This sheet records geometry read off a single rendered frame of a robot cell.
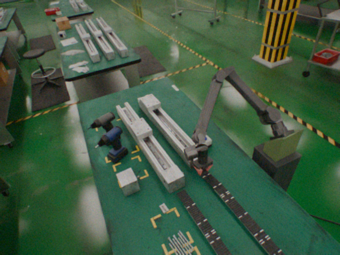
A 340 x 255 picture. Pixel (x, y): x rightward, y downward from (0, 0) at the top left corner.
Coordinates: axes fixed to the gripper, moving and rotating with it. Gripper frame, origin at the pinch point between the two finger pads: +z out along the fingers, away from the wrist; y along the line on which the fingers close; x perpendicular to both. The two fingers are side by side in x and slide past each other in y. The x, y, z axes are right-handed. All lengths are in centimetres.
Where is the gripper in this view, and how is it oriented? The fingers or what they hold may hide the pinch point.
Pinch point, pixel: (203, 172)
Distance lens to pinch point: 136.8
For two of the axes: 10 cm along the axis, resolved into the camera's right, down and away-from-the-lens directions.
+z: 1.1, 8.0, 5.9
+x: 5.1, 4.7, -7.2
